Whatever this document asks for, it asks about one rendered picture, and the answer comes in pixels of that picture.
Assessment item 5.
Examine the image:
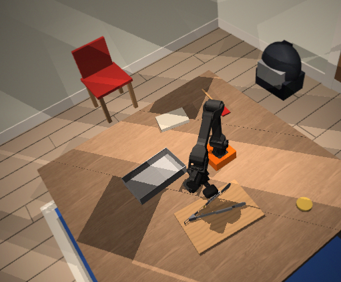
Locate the yellow flat disc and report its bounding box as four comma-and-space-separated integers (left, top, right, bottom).
296, 197, 313, 211

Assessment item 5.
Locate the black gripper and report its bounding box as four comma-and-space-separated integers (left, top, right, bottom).
187, 169, 218, 198

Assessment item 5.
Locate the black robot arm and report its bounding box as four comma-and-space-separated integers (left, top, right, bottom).
183, 99, 229, 193

